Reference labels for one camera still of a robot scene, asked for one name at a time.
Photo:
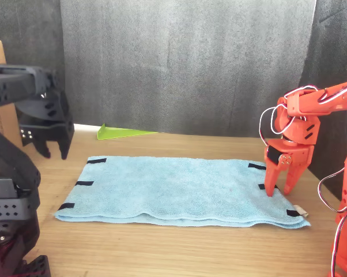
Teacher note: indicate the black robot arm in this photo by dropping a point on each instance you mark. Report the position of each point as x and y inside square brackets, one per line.
[9, 86]

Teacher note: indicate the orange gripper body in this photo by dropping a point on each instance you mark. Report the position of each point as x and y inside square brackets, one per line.
[298, 155]

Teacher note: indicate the brown cardboard box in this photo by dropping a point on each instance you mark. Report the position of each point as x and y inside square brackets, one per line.
[6, 121]

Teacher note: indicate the dark grey foam panel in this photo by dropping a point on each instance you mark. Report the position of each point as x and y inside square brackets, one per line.
[29, 34]
[332, 43]

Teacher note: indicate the green acrylic bracket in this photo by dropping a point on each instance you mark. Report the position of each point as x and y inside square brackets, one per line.
[118, 133]

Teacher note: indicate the light blue towel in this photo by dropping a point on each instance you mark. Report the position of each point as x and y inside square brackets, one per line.
[176, 190]

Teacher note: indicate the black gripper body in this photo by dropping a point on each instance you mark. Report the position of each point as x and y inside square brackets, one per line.
[52, 131]

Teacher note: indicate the wide grey foam panel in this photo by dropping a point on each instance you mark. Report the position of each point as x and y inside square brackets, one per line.
[190, 66]

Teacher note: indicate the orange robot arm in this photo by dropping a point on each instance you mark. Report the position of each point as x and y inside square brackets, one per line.
[306, 104]

